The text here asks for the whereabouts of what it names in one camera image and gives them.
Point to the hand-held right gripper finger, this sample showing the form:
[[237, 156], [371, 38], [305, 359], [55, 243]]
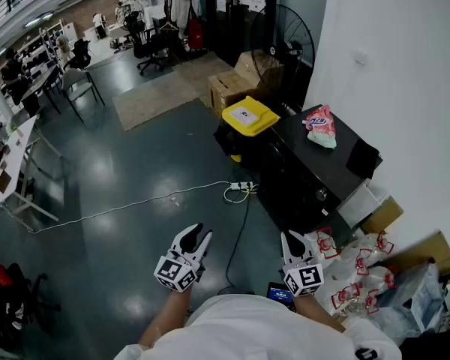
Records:
[[307, 249], [286, 248]]

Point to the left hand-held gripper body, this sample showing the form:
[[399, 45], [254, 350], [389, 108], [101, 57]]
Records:
[[174, 274]]

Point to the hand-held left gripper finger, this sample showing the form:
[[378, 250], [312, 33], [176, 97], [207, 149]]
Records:
[[204, 248], [177, 242]]

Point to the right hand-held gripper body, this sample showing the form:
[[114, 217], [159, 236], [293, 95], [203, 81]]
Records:
[[305, 278]]

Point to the person's right forearm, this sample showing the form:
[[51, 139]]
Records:
[[317, 311]]

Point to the person's left forearm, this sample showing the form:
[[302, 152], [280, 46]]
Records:
[[165, 317]]

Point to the open brown cardboard box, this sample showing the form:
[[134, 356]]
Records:
[[431, 251]]

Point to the black waist screen device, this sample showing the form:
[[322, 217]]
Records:
[[279, 294]]

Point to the grey box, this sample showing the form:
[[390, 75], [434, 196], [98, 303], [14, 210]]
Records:
[[358, 204]]

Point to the white power strip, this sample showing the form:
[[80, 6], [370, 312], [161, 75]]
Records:
[[240, 185]]

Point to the person's white shirt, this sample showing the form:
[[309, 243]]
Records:
[[255, 332]]

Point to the small brown cardboard box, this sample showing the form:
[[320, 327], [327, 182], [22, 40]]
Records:
[[384, 214]]

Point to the black cabinet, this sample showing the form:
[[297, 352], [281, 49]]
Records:
[[322, 159]]

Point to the black cloth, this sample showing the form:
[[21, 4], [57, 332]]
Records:
[[362, 159]]

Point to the black bin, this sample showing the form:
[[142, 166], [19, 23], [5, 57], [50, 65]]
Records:
[[232, 143]]

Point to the bluish clear plastic bag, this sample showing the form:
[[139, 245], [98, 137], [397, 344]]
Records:
[[416, 302]]

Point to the pink green detergent bag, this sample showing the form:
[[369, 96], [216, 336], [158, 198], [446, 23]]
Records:
[[322, 128]]

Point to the yellow bin lid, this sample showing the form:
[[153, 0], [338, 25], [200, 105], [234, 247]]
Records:
[[251, 116]]

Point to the brown cardboard floor sheet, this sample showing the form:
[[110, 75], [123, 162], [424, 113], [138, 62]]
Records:
[[161, 96]]

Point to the white table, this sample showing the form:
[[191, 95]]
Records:
[[13, 156]]

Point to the grey chair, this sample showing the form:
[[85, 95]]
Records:
[[75, 83]]

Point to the black office chair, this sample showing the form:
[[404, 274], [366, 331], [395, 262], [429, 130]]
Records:
[[148, 47]]

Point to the large black floor fan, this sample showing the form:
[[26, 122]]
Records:
[[283, 47]]

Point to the red hanging bag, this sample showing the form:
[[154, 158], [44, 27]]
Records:
[[195, 34]]

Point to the coat rack with clothes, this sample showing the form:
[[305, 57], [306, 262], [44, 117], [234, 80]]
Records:
[[180, 9]]

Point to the white pedestal fan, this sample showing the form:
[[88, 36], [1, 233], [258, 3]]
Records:
[[129, 13]]

